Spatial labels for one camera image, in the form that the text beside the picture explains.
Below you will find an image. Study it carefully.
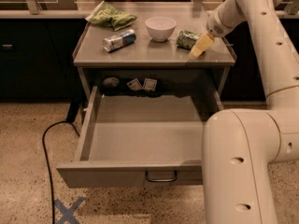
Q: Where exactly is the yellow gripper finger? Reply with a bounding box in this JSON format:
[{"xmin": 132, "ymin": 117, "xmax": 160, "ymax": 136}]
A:
[{"xmin": 189, "ymin": 33, "xmax": 215, "ymax": 60}]

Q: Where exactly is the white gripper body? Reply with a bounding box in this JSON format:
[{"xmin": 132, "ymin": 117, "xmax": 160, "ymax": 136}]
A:
[{"xmin": 206, "ymin": 0, "xmax": 245, "ymax": 37}]

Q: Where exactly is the green crushed can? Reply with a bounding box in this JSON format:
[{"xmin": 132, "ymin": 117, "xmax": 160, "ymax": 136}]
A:
[{"xmin": 177, "ymin": 30, "xmax": 202, "ymax": 50}]

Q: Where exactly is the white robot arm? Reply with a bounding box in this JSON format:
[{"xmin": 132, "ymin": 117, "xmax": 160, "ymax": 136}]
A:
[{"xmin": 190, "ymin": 0, "xmax": 299, "ymax": 224}]

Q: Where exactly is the grey cabinet with top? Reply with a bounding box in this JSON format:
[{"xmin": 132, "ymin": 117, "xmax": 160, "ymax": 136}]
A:
[{"xmin": 73, "ymin": 2, "xmax": 235, "ymax": 95}]

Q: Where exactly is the silver blue can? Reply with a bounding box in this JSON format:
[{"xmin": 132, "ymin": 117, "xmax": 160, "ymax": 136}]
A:
[{"xmin": 103, "ymin": 29, "xmax": 136, "ymax": 52}]

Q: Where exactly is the open grey top drawer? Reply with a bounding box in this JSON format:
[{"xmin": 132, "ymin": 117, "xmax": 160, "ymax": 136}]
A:
[{"xmin": 57, "ymin": 87, "xmax": 223, "ymax": 188}]

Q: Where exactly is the white bowl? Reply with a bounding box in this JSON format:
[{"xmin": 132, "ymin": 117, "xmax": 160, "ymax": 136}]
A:
[{"xmin": 146, "ymin": 17, "xmax": 177, "ymax": 42}]

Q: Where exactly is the small white card right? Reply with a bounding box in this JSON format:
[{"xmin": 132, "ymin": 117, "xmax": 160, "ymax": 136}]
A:
[{"xmin": 143, "ymin": 78, "xmax": 157, "ymax": 91}]

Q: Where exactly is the small white card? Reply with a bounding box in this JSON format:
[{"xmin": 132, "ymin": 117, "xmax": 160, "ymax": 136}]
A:
[
  {"xmin": 143, "ymin": 78, "xmax": 157, "ymax": 91},
  {"xmin": 127, "ymin": 78, "xmax": 142, "ymax": 91}
]

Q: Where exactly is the small white card left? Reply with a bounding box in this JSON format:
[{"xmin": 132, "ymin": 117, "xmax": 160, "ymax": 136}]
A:
[{"xmin": 127, "ymin": 78, "xmax": 142, "ymax": 91}]

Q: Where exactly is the round grey object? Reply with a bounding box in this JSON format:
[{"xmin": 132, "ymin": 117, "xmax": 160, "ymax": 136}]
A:
[{"xmin": 102, "ymin": 77, "xmax": 120, "ymax": 89}]

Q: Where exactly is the green chip bag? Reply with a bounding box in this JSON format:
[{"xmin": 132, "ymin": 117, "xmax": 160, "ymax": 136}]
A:
[{"xmin": 85, "ymin": 1, "xmax": 137, "ymax": 31}]

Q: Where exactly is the dark background counter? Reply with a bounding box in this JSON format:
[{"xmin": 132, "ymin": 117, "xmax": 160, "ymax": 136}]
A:
[{"xmin": 0, "ymin": 19, "xmax": 264, "ymax": 102}]

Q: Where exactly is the blue tape cross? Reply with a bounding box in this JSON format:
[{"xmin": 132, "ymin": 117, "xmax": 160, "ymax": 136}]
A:
[{"xmin": 54, "ymin": 197, "xmax": 85, "ymax": 224}]

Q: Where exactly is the black metal drawer handle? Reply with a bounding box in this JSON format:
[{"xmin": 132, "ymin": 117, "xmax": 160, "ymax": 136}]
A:
[{"xmin": 145, "ymin": 171, "xmax": 178, "ymax": 183}]

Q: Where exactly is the black cable left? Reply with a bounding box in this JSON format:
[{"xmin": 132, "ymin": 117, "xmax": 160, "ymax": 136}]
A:
[{"xmin": 41, "ymin": 120, "xmax": 80, "ymax": 224}]

